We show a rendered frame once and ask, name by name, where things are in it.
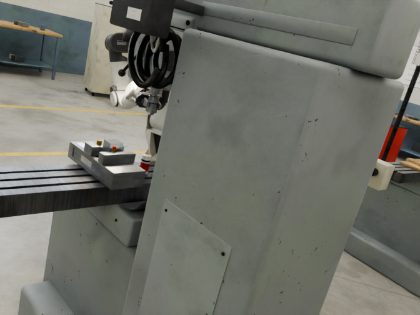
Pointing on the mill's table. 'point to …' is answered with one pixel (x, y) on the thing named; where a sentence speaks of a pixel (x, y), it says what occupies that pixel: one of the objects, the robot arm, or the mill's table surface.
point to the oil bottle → (145, 161)
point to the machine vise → (109, 167)
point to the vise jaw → (92, 149)
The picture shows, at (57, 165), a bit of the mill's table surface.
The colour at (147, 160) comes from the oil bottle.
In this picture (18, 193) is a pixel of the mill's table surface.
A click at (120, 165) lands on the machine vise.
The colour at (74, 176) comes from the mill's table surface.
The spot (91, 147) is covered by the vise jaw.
